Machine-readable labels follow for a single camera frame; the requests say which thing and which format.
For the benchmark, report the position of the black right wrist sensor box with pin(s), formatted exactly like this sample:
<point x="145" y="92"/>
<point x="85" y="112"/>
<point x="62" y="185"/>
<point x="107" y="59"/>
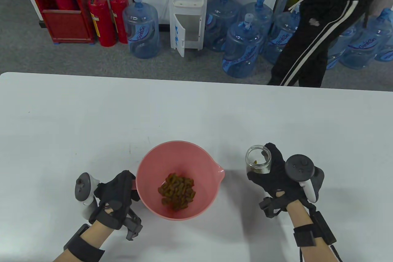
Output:
<point x="324" y="228"/>

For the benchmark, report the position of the glass storage jar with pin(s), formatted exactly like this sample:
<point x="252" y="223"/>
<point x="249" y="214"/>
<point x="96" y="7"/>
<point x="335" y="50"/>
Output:
<point x="258" y="154"/>

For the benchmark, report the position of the black right glove mount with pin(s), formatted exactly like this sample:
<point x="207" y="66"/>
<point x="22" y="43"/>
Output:
<point x="271" y="208"/>

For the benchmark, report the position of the person's right hand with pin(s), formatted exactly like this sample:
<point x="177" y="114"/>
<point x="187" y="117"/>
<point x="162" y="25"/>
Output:
<point x="276" y="179"/>

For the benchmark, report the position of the pink salad bowl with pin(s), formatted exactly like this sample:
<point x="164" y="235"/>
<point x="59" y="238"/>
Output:
<point x="184" y="157"/>

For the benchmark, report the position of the person's right forearm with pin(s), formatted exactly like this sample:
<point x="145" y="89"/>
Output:
<point x="299" y="219"/>

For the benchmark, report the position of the person's left forearm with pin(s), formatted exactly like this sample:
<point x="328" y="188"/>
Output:
<point x="98" y="234"/>

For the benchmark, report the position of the black glove mount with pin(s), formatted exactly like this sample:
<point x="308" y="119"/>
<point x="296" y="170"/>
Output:
<point x="271" y="208"/>
<point x="133" y="228"/>

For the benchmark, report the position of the pile of raisins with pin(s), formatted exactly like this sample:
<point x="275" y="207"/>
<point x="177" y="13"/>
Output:
<point x="178" y="191"/>

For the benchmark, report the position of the grey left hand controller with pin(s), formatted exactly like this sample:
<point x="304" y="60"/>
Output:
<point x="82" y="186"/>

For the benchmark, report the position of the black wrist sensor box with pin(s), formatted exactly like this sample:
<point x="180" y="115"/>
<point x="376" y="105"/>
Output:
<point x="83" y="228"/>
<point x="324" y="228"/>

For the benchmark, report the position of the person's left hand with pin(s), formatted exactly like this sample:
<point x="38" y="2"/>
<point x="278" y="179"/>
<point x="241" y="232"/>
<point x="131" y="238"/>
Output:
<point x="118" y="188"/>

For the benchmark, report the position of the black left wrist sensor box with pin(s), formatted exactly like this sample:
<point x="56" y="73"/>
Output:
<point x="83" y="228"/>

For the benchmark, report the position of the grey hand controller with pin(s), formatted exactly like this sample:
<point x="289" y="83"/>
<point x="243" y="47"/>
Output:
<point x="82" y="186"/>
<point x="299" y="165"/>

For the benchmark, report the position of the black left glove mount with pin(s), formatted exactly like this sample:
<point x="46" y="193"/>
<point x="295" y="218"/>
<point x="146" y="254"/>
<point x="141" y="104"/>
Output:
<point x="133" y="228"/>

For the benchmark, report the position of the row of blue water jugs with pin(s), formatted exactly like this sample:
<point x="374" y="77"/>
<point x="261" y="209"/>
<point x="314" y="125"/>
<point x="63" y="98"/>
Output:
<point x="242" y="47"/>

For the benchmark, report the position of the red fire extinguisher cabinet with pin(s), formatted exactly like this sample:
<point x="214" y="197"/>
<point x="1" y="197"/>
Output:
<point x="66" y="27"/>

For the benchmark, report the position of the single blue water jug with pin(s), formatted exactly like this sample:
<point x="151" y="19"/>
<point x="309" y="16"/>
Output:
<point x="141" y="28"/>

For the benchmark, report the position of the grey right hand controller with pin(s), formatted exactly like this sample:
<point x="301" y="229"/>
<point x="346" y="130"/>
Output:
<point x="299" y="165"/>

